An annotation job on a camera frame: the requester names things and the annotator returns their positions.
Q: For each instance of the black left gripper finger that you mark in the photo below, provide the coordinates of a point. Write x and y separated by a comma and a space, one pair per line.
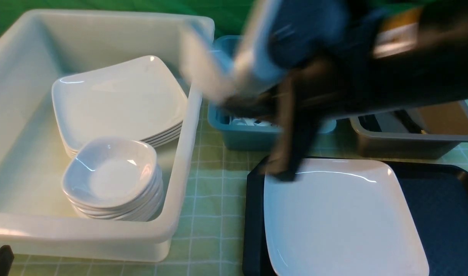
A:
6, 260

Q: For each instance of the large white square rice plate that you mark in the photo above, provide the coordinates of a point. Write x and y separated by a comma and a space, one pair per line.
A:
341, 217

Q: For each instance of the top stacked white square plate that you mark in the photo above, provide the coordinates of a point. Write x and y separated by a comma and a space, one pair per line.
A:
136, 99

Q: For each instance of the large white plastic tub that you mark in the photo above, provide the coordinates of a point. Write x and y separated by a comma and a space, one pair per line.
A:
40, 47

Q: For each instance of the top stacked white bowl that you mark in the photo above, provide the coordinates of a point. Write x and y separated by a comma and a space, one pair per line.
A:
109, 172

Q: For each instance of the lower stacked white bowls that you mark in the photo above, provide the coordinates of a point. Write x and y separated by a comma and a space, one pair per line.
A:
149, 203

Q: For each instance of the lower stacked white plates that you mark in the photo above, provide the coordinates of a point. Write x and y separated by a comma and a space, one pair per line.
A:
155, 141

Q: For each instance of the green checkered tablecloth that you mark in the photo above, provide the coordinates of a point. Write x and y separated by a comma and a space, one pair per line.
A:
208, 239

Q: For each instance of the blue plastic spoon bin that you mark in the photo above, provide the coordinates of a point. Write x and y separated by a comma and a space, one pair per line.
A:
243, 137

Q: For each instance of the green backdrop cloth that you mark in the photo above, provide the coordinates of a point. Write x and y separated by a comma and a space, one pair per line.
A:
229, 15

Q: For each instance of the black plastic serving tray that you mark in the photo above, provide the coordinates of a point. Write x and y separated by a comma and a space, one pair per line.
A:
437, 195

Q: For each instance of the brown plastic chopstick bin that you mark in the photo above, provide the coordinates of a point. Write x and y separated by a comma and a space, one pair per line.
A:
445, 126

